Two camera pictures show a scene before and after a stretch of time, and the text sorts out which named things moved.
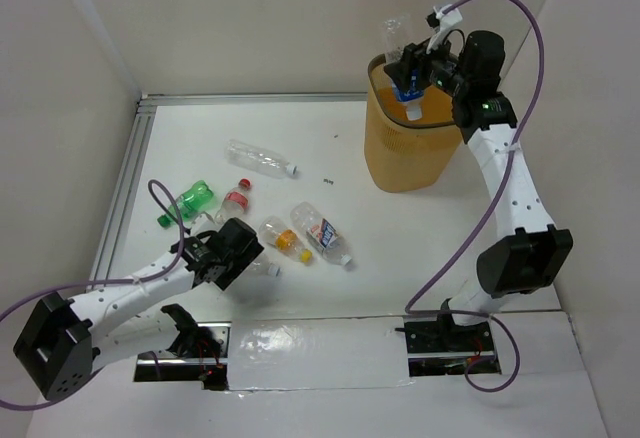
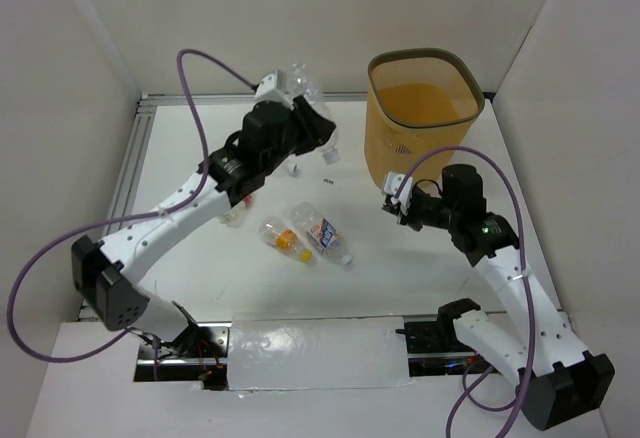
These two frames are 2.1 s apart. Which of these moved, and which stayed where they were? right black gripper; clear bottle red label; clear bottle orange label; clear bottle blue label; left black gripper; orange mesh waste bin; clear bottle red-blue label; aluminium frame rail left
Moved: right black gripper; clear bottle blue label; left black gripper
Stayed: clear bottle orange label; aluminium frame rail left; clear bottle red label; orange mesh waste bin; clear bottle red-blue label
